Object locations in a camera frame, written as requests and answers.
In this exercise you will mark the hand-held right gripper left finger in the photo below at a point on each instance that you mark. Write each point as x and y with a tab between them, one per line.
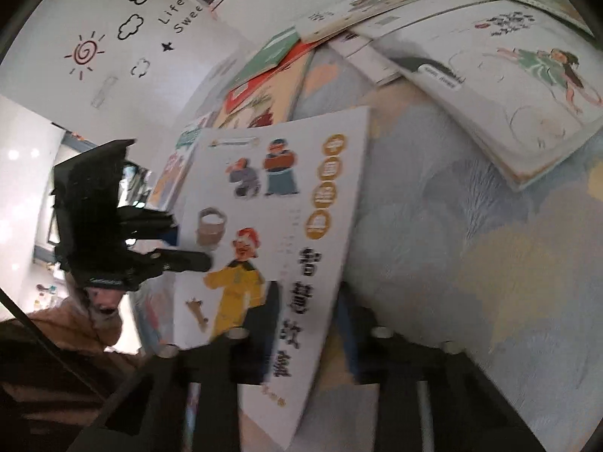
268	339

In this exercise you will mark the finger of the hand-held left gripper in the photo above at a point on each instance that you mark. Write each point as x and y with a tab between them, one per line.
150	227
179	260

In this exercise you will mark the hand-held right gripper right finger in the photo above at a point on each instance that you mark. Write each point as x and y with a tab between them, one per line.
353	353

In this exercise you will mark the white book with cartoon figures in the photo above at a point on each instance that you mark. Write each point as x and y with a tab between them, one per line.
282	197

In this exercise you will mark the red book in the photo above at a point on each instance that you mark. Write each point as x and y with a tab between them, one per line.
268	99

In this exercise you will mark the teal green book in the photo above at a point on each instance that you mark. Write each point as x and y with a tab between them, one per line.
271	52

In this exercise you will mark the white illustrated book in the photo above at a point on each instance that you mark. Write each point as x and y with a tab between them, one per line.
358	14

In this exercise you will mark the person's left forearm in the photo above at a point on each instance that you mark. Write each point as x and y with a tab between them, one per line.
61	325

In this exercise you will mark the colourful picture book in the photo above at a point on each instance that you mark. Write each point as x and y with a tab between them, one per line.
179	165

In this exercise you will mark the sun wall sticker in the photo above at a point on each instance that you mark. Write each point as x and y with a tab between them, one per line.
85	52

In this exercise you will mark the black star wall sticker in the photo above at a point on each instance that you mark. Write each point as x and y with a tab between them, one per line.
167	47

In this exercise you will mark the lettering wall sticker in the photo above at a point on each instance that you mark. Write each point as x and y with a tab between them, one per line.
179	16

